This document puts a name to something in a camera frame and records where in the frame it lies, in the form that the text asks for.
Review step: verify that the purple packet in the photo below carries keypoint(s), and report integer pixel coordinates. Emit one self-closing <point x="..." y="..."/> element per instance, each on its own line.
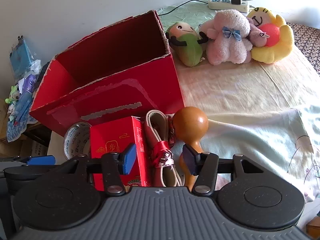
<point x="28" y="83"/>

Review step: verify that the blue packet in clear bag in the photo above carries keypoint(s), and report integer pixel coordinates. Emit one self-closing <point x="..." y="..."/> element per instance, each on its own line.
<point x="21" y="57"/>

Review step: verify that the pale yellow cloth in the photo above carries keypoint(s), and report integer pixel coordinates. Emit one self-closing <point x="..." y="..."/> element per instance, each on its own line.
<point x="237" y="85"/>

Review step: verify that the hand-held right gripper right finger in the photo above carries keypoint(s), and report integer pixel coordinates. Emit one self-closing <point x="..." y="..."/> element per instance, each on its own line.
<point x="190" y="160"/>

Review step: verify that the white toy figure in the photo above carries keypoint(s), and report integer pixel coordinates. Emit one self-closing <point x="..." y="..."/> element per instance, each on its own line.
<point x="12" y="108"/>

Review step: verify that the white crumpled plastic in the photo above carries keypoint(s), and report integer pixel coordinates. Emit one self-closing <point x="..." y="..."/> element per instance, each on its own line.
<point x="33" y="67"/>

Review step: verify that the black phone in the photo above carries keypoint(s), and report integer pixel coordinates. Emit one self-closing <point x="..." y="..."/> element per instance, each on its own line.
<point x="42" y="75"/>

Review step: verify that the brown wooden box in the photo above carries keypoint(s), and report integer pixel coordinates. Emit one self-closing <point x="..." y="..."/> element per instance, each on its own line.
<point x="313" y="230"/>

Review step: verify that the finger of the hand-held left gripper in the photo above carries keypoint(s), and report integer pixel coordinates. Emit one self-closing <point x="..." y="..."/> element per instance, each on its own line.
<point x="41" y="160"/>

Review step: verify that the large red cardboard box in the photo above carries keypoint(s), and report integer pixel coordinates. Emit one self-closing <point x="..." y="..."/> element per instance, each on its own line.
<point x="112" y="80"/>

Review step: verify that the small red gift box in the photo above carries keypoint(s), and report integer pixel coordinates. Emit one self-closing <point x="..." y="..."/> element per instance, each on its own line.
<point x="112" y="137"/>

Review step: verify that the blue pencil case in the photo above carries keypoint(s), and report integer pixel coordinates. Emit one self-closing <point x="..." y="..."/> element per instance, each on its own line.
<point x="23" y="105"/>

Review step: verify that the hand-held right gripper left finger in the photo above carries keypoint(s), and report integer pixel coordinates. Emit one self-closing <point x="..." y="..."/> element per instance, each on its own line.
<point x="128" y="158"/>

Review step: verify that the dark patterned blanket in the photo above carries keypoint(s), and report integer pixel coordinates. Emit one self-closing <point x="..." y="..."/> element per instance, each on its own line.
<point x="307" y="42"/>

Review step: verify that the small purple plush toy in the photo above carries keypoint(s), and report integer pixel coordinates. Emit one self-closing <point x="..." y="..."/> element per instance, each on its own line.
<point x="258" y="35"/>

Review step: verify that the pink rabbit plush toy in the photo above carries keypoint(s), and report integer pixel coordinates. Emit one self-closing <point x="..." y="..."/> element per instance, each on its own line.
<point x="225" y="40"/>

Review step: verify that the printed clear tape roll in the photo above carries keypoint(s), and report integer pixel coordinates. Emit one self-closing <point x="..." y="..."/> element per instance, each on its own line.
<point x="75" y="142"/>

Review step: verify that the brown wooden gourd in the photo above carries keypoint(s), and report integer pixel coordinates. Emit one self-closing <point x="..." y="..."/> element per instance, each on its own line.
<point x="190" y="125"/>

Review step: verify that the printed cardboard box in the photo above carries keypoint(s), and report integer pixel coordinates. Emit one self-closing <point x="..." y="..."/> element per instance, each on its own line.
<point x="37" y="148"/>

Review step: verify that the white power strip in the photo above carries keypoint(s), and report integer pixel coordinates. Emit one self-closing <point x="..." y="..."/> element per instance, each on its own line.
<point x="222" y="2"/>

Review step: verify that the green toy figure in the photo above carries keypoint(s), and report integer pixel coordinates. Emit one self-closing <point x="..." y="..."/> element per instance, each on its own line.
<point x="12" y="95"/>

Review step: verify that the green bean plush toy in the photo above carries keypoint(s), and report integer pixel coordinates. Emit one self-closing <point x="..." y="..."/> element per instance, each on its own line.
<point x="187" y="45"/>

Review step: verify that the yellow plush toy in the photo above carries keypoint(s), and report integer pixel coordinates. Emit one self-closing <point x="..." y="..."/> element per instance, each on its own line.
<point x="277" y="37"/>

